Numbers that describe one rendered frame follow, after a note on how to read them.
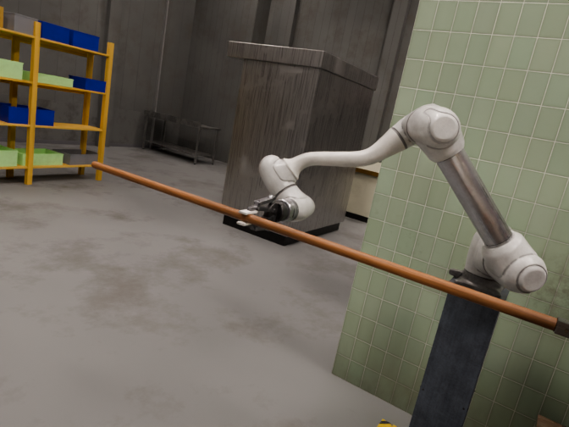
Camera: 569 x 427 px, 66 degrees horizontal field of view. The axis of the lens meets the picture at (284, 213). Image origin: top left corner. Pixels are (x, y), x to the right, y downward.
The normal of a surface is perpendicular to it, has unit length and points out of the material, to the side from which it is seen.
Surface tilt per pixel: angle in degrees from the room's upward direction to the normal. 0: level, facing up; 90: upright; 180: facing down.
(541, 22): 90
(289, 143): 90
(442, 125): 86
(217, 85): 90
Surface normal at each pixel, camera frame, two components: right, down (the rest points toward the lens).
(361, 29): -0.53, 0.09
